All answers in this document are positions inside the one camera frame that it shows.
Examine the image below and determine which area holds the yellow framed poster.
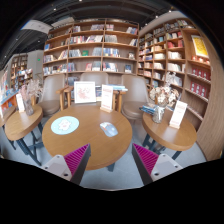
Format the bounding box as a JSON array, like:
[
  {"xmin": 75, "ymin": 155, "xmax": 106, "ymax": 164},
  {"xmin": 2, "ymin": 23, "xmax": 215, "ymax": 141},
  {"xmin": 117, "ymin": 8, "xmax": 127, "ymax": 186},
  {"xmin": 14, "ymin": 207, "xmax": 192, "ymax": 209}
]
[{"xmin": 191, "ymin": 35, "xmax": 209, "ymax": 58}]

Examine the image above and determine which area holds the round wooden left table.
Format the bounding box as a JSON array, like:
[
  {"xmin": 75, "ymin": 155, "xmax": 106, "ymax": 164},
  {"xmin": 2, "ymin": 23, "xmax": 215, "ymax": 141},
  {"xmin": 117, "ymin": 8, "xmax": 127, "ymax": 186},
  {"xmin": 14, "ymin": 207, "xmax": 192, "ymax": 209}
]
[{"xmin": 5, "ymin": 104, "xmax": 43, "ymax": 165}]

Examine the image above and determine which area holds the vase with dried flowers left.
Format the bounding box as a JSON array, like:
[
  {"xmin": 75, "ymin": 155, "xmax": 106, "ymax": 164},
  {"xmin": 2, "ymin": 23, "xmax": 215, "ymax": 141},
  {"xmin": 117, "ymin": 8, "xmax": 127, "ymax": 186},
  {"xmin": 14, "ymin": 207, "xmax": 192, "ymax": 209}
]
[{"xmin": 19, "ymin": 80, "xmax": 42, "ymax": 116}]

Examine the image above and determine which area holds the wooden bookshelf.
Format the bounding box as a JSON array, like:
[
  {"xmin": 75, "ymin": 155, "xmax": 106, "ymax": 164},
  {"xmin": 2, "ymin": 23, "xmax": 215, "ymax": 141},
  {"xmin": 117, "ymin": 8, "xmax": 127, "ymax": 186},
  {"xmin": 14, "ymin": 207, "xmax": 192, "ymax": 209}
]
[
  {"xmin": 43, "ymin": 18, "xmax": 139, "ymax": 77},
  {"xmin": 10, "ymin": 54, "xmax": 28, "ymax": 88},
  {"xmin": 137, "ymin": 16, "xmax": 224, "ymax": 160}
]

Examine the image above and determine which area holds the white sign on right table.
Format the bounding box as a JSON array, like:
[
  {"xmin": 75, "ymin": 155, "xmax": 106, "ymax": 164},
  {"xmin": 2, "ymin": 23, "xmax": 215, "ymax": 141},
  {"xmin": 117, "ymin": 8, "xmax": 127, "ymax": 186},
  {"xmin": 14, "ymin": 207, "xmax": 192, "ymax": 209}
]
[{"xmin": 169, "ymin": 101, "xmax": 187, "ymax": 129}]

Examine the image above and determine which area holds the beige armchair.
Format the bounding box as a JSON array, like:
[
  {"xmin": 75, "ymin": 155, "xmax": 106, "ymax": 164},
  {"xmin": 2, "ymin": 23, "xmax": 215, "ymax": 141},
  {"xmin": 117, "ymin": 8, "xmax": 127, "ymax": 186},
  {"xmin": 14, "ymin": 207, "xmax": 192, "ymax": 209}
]
[
  {"xmin": 120, "ymin": 74, "xmax": 150, "ymax": 121},
  {"xmin": 80, "ymin": 72, "xmax": 109, "ymax": 86},
  {"xmin": 38, "ymin": 74, "xmax": 65, "ymax": 116}
]

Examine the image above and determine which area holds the white sign on table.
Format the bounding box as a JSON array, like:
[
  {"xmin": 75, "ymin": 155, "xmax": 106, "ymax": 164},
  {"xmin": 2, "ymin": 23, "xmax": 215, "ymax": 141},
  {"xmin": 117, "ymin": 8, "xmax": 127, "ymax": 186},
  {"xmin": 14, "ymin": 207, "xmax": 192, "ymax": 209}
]
[
  {"xmin": 169, "ymin": 101, "xmax": 187, "ymax": 129},
  {"xmin": 100, "ymin": 85, "xmax": 113, "ymax": 112},
  {"xmin": 16, "ymin": 93, "xmax": 25, "ymax": 112}
]

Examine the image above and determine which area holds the framed white picture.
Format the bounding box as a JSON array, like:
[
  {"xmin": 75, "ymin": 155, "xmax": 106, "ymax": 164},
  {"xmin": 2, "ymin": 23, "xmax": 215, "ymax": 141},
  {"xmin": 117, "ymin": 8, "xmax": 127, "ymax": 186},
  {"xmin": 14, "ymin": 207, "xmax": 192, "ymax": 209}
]
[{"xmin": 74, "ymin": 81, "xmax": 96, "ymax": 103}]

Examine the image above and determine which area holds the round wooden centre table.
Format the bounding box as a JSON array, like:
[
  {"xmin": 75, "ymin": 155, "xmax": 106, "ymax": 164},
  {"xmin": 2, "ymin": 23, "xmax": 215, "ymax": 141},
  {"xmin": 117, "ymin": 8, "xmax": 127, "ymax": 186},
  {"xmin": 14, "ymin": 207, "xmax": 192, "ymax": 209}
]
[{"xmin": 42, "ymin": 105, "xmax": 132, "ymax": 171}]

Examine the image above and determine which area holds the stack of books on chair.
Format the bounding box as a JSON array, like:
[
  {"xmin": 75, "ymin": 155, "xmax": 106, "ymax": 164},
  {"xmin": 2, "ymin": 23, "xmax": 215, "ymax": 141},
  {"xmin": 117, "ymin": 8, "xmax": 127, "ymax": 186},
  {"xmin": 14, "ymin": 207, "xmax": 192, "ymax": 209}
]
[{"xmin": 139, "ymin": 105, "xmax": 156, "ymax": 115}]

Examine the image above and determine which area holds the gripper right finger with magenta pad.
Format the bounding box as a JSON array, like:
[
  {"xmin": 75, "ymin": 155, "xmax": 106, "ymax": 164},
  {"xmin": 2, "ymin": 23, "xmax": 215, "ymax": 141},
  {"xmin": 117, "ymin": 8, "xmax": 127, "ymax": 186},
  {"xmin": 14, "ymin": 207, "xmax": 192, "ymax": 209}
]
[{"xmin": 132, "ymin": 143, "xmax": 182, "ymax": 185}]

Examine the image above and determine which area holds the beige armchair right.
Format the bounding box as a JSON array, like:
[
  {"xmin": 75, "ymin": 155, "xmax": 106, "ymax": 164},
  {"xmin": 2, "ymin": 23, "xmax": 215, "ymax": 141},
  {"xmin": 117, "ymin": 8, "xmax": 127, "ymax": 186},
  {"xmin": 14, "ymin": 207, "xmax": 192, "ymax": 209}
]
[{"xmin": 120, "ymin": 74, "xmax": 150, "ymax": 121}]

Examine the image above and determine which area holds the white sign on centre table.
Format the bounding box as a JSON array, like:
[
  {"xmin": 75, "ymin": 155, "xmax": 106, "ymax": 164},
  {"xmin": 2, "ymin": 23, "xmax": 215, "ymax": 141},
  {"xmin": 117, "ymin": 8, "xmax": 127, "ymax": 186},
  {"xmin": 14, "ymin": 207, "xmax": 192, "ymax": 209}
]
[{"xmin": 100, "ymin": 85, "xmax": 113, "ymax": 112}]

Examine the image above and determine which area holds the wooden bookshelf centre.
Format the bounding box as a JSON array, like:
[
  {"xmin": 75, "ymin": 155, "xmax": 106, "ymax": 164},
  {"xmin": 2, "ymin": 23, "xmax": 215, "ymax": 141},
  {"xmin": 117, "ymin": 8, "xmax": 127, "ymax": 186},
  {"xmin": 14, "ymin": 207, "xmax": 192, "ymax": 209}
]
[{"xmin": 43, "ymin": 18, "xmax": 139, "ymax": 77}]

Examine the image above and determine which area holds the vase with dried flowers right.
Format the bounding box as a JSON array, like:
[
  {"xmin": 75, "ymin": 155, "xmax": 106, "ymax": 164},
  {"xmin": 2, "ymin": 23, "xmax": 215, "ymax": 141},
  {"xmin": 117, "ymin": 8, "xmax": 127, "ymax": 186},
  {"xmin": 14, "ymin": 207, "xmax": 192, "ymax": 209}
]
[{"xmin": 150, "ymin": 86, "xmax": 179, "ymax": 123}]

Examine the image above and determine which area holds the beige armchair left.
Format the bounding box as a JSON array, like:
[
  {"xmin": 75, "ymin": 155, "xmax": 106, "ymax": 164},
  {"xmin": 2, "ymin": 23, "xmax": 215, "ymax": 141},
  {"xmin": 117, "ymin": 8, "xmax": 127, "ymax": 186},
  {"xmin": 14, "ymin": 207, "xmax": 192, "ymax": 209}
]
[{"xmin": 38, "ymin": 74, "xmax": 65, "ymax": 116}]

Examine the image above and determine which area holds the round wooden table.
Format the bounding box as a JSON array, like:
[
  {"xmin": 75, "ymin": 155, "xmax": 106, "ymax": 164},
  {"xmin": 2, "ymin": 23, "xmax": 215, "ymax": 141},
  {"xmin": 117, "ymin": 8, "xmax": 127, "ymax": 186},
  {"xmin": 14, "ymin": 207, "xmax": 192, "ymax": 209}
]
[
  {"xmin": 5, "ymin": 104, "xmax": 43, "ymax": 165},
  {"xmin": 142, "ymin": 110, "xmax": 197, "ymax": 160},
  {"xmin": 42, "ymin": 105, "xmax": 132, "ymax": 171}
]

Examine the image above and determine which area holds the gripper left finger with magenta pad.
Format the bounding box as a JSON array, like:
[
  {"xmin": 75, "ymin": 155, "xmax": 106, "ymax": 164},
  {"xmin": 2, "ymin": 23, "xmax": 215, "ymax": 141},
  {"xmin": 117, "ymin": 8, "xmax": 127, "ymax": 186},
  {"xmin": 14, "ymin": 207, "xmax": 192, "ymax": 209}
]
[{"xmin": 42, "ymin": 144, "xmax": 91, "ymax": 185}]

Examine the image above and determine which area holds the wooden bookshelf far left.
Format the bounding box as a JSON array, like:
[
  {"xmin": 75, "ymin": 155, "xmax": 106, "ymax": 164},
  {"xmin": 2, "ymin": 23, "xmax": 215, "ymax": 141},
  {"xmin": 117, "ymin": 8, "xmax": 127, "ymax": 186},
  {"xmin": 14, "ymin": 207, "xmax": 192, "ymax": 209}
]
[{"xmin": 10, "ymin": 54, "xmax": 28, "ymax": 88}]

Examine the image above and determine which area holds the round wooden right table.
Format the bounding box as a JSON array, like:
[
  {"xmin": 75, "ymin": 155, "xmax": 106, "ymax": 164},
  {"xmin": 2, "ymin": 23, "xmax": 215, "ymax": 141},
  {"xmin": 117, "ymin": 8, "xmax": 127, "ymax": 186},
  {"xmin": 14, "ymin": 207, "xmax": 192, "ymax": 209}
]
[{"xmin": 142, "ymin": 110, "xmax": 197, "ymax": 160}]

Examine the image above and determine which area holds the white sign on left table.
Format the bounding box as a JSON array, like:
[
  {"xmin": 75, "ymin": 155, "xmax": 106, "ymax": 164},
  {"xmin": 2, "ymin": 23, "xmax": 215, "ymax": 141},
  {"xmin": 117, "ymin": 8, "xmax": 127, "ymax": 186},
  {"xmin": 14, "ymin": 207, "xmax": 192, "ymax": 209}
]
[{"xmin": 16, "ymin": 93, "xmax": 25, "ymax": 112}]

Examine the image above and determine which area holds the wooden bookshelf right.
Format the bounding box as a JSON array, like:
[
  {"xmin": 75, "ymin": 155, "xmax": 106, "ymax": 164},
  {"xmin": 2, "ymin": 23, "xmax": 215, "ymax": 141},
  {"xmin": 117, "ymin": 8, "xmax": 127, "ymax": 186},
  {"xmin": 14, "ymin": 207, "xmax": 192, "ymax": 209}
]
[{"xmin": 137, "ymin": 16, "xmax": 224, "ymax": 160}]

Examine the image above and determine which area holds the round light blue mouse pad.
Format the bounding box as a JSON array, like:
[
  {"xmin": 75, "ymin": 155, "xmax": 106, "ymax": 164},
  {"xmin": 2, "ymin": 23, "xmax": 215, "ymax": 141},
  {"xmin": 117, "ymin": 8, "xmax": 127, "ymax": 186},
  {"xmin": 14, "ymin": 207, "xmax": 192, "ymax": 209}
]
[{"xmin": 51, "ymin": 116, "xmax": 79, "ymax": 135}]

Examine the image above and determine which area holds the beige armchair middle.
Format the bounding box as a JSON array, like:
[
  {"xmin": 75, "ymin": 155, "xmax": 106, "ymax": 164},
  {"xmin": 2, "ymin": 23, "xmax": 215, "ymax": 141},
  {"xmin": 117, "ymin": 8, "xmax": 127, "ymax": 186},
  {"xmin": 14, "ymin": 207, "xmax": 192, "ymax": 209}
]
[{"xmin": 80, "ymin": 72, "xmax": 109, "ymax": 86}]

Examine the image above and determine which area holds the vase with dried flowers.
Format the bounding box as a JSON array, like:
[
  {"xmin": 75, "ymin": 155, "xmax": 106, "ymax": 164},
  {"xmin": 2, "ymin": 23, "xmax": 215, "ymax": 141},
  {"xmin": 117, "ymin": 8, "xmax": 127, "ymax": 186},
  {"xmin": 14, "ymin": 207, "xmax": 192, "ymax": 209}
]
[
  {"xmin": 150, "ymin": 86, "xmax": 179, "ymax": 123},
  {"xmin": 19, "ymin": 80, "xmax": 42, "ymax": 116}
]

